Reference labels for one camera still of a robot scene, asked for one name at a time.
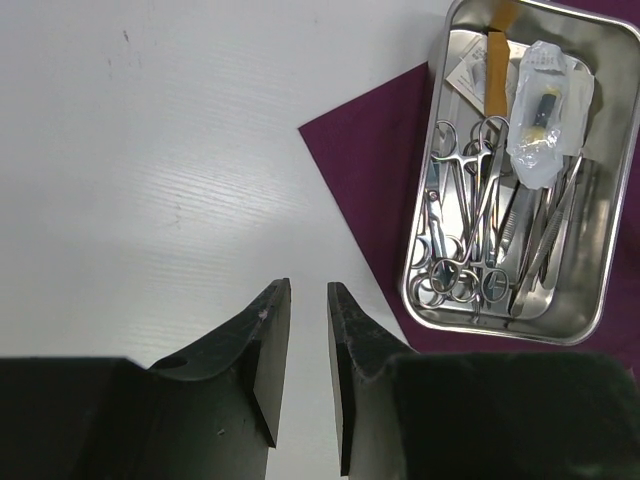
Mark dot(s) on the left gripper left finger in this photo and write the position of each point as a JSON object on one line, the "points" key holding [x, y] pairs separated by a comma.
{"points": [[210, 410]]}

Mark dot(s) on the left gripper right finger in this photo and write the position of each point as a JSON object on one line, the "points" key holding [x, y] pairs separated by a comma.
{"points": [[401, 414]]}

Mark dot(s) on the long steel forceps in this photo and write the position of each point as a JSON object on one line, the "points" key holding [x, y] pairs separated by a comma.
{"points": [[446, 273]]}

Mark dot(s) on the steel bandage scissors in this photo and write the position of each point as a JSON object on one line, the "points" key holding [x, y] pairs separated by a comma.
{"points": [[432, 243]]}

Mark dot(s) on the straight steel scissors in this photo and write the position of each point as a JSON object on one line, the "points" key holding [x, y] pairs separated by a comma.
{"points": [[422, 294]]}

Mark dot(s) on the small steel scissors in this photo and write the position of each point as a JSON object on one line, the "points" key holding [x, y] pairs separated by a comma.
{"points": [[492, 240]]}

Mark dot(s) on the thin steel tweezers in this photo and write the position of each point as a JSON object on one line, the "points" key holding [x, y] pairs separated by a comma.
{"points": [[548, 240]]}

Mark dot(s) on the stainless steel instrument tray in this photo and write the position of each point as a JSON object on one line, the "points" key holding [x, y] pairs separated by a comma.
{"points": [[566, 304]]}

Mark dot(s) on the clear suture packet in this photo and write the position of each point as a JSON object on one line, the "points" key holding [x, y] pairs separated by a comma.
{"points": [[549, 114]]}

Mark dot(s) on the white blue label packet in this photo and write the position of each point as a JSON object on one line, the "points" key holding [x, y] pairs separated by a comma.
{"points": [[468, 76]]}

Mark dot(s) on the orange adhesive strip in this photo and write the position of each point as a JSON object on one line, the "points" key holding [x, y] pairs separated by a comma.
{"points": [[497, 61]]}

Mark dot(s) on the purple surgical drape cloth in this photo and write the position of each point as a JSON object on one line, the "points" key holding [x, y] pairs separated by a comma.
{"points": [[366, 152]]}

